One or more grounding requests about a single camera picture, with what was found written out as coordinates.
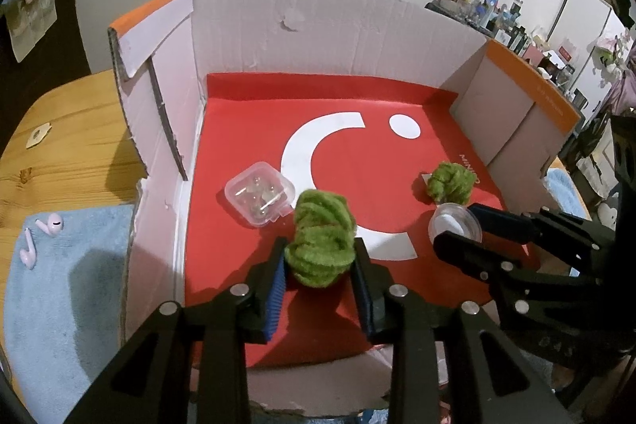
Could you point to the green pipe cleaner ball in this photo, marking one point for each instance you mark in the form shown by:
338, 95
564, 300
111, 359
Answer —
320, 240
449, 183

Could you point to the orange cardboard box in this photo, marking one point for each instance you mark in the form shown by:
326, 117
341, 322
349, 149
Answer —
348, 31

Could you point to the red paper sheet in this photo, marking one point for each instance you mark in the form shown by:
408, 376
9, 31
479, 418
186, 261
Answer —
238, 131

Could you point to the small white sticker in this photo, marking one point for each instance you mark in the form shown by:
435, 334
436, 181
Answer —
38, 135

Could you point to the small clear plastic box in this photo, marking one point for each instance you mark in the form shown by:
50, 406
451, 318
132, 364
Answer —
258, 193

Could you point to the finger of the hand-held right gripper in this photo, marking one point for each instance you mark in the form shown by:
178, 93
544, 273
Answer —
472, 260
502, 223

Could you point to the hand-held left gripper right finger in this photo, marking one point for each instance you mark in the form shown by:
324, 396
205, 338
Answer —
365, 300

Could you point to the white earbuds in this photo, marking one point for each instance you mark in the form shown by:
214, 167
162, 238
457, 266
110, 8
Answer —
28, 252

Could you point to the white refrigerator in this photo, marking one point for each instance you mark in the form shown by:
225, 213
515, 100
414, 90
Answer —
586, 16

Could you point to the row of cosmetic bottles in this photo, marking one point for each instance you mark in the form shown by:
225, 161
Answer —
502, 11

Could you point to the light blue fluffy towel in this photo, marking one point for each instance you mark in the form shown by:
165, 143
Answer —
64, 305

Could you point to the round clear plastic container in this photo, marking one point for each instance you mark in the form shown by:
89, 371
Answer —
452, 220

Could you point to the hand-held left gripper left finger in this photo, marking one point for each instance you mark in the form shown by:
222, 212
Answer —
276, 300

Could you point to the pink earbud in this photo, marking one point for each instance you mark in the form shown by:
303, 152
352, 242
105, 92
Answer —
52, 225

